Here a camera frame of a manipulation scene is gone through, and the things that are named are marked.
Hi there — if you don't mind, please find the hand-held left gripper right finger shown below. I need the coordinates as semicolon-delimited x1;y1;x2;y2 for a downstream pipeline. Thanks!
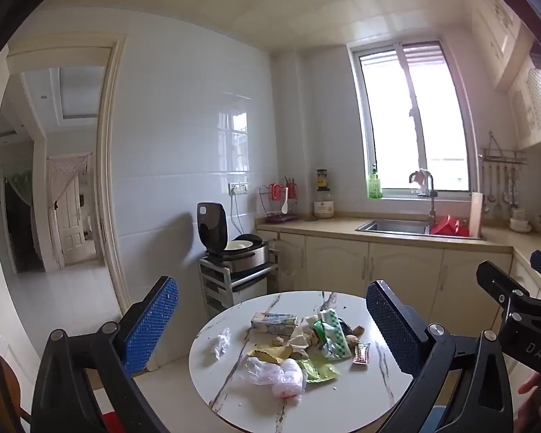
365;280;514;433

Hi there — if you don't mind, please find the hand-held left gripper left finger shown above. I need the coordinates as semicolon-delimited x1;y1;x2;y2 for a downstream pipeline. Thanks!
29;276;179;433

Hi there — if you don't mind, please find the clear plastic scrap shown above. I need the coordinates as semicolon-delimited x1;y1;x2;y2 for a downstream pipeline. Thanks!
208;327;232;360

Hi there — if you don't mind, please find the translucent white plastic bag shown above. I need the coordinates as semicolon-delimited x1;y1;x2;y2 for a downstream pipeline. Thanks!
245;355;298;386

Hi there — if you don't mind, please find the person's right hand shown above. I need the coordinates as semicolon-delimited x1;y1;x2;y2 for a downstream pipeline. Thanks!
518;372;541;395

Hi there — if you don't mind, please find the stack of white bowls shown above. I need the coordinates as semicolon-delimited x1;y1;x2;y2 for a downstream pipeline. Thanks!
509;207;532;233

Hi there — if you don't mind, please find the cream sink base cabinet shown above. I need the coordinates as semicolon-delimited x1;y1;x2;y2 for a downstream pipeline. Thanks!
256;216;515;325

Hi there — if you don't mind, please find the wooden cutting board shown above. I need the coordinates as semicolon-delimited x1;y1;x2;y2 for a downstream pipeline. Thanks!
469;192;484;239

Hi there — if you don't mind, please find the metal kitchen trolley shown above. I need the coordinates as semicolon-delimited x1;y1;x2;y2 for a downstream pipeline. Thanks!
199;255;280;321

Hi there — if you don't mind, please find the red plastic basin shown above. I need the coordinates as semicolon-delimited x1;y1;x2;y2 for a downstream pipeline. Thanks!
430;215;471;237

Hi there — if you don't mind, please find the light green flat wrapper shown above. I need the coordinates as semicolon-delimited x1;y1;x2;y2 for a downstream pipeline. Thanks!
298;355;340;383

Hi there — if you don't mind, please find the white paper scrap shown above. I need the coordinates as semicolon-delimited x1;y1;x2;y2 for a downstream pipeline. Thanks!
289;325;316;355

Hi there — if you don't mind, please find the round white marble table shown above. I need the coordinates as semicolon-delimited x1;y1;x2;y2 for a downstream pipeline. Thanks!
188;291;415;433

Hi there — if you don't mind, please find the steel sink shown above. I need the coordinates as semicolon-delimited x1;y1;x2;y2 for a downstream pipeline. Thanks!
355;219;434;237

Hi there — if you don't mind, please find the metal faucet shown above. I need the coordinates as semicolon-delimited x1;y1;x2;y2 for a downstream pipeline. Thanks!
409;169;437;235

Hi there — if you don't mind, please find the black rice cooker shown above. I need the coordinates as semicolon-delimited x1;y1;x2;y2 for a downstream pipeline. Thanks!
197;202;270;274

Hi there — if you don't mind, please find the metal utensil rack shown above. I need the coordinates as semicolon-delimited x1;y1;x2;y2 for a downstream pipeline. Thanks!
479;132;528;165

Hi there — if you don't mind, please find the pink plastic bag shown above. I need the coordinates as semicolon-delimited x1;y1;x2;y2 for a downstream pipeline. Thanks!
274;360;305;398

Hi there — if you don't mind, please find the yellow wrapper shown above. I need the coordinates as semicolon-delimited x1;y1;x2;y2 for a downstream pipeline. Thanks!
248;346;294;364

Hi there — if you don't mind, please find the small drink carton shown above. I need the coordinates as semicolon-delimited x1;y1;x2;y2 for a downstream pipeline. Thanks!
251;312;298;335

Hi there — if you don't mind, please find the white panel door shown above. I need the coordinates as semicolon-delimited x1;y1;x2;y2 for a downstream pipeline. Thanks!
49;153;95;267

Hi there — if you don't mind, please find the green dish soap bottle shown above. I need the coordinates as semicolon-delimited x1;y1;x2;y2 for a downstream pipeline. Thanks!
368;165;383;199

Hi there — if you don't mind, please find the hanging clear plastic bag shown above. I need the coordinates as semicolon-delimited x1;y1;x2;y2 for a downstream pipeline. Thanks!
267;235;307;287

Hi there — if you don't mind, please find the brown wooden chair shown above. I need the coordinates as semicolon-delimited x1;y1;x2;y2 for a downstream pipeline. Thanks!
0;345;32;433

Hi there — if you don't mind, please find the cream upper cabinet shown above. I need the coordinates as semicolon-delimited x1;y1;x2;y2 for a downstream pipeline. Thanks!
471;0;541;149

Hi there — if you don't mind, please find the kitchen window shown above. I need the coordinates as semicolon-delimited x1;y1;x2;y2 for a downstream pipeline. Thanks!
346;40;474;199

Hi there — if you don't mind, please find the white power cable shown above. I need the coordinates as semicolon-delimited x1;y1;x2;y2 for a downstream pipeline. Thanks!
231;194;245;236

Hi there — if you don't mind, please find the cream door frame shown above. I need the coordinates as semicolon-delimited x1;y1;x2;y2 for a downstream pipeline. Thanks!
4;38;127;289

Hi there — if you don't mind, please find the red wire dish rack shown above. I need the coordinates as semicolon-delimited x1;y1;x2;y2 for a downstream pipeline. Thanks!
258;183;298;223

